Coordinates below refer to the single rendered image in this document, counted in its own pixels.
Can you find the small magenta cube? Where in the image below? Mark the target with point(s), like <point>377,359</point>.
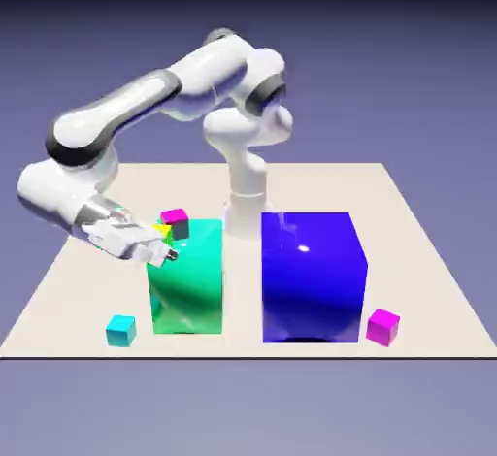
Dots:
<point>382,327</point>
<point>175,222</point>

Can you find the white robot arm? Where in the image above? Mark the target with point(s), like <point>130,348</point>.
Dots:
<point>116,103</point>

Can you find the large blue box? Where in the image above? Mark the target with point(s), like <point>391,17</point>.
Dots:
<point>310,277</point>

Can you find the small cyan cube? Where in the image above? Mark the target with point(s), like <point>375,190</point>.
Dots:
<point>121,330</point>

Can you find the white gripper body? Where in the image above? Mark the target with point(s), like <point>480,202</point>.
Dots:
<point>120,236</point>

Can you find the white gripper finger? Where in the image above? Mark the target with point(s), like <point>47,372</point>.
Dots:
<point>157,253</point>

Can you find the small yellow cube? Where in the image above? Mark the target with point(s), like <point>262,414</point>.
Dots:
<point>164,229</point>

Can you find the large green box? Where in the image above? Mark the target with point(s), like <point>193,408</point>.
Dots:
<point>190,281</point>

